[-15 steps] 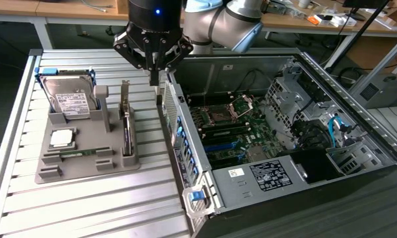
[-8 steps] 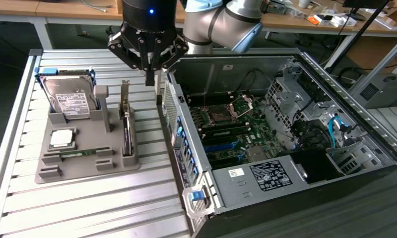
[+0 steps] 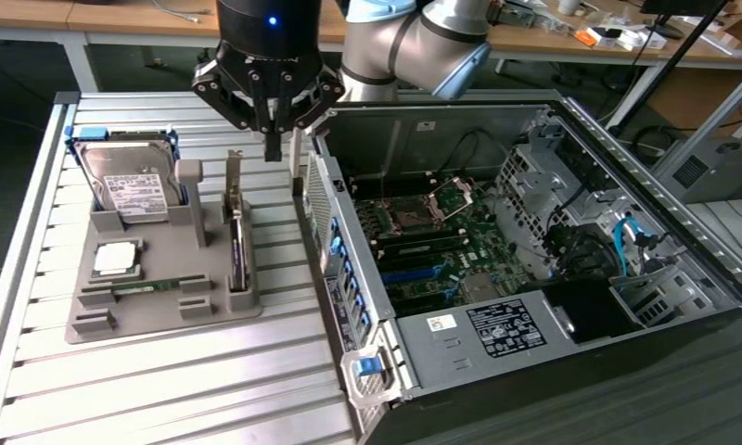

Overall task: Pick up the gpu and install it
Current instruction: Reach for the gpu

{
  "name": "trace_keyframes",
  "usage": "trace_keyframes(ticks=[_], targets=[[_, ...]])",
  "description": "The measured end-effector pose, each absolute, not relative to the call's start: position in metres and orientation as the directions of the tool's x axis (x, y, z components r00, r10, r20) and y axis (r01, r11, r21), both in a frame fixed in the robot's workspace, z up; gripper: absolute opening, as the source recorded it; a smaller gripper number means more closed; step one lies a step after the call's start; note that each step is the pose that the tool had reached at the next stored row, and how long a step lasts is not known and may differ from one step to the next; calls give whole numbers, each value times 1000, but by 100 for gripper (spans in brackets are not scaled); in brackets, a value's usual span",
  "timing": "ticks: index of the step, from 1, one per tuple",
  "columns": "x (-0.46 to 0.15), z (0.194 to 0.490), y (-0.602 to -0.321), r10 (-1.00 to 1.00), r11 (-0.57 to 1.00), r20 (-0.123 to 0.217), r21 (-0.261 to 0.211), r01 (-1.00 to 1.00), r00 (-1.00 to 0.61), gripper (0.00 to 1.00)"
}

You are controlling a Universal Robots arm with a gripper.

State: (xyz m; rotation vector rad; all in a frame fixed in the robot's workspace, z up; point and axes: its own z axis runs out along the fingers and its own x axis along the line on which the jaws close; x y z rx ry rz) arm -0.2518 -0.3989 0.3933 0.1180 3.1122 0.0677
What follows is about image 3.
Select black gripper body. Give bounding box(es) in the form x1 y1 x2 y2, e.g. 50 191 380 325
214 0 325 134

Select open black PC case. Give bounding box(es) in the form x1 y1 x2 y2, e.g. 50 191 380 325
289 90 742 445

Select blue disk carrier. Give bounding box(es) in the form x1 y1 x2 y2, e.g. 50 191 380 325
63 124 191 210

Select silver hard disk drive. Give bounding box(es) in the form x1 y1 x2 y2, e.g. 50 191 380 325
74 138 178 225

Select CPU socket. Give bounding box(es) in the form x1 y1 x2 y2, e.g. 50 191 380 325
385 197 438 233

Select metal socket cover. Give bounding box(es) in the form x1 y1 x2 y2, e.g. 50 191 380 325
426 177 477 220

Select black RAM slot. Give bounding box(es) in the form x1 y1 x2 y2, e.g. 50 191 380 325
378 244 469 262
376 233 464 250

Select grey plastic parts rack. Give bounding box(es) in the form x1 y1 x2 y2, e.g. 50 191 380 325
64 159 265 345

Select grey metal device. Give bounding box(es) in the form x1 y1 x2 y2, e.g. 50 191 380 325
490 0 541 27

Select silver CPU chip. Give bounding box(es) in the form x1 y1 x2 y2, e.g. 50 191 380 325
92 241 142 275

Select blue expansion slot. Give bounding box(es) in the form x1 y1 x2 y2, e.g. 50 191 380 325
381 266 445 286

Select green motherboard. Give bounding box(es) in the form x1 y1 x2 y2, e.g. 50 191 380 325
349 175 533 317

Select green RAM stick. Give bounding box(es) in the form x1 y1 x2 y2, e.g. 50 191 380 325
108 276 206 294

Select orange box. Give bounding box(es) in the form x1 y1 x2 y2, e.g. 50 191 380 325
575 26 624 48

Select white box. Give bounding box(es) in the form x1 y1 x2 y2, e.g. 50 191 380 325
617 29 669 52

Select black slanted pole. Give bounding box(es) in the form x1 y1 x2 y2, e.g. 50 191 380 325
603 0 735 138

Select grey power supply unit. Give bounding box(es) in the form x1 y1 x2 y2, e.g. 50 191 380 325
386 289 581 400

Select black monitor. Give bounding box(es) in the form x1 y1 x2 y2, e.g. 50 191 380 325
640 0 732 40

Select blue case latch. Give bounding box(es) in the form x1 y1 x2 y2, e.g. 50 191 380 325
352 356 382 378

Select cluttered wooden desk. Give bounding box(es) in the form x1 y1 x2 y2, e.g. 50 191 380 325
485 0 742 132

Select grey computer tower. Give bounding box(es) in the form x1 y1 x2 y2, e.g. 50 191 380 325
652 135 742 206

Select silver disk bay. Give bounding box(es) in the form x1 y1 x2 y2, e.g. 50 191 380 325
609 263 742 326

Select white cable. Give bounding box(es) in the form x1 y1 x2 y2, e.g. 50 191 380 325
150 0 218 25

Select wooden desk white frame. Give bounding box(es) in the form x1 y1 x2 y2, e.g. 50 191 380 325
0 0 348 93

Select black wire bundle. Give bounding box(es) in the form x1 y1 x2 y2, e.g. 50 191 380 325
541 222 627 280

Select blue SATA wire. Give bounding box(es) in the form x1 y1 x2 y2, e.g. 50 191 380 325
612 216 649 279

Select aluminium profile frame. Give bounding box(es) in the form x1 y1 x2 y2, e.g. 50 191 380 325
685 77 742 155

